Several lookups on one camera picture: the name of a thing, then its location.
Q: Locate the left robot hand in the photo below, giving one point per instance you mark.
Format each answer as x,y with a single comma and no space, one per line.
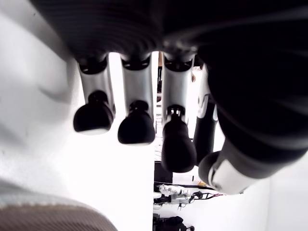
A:
240,72

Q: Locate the white black lab equipment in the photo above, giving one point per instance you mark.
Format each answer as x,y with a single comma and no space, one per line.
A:
173,192

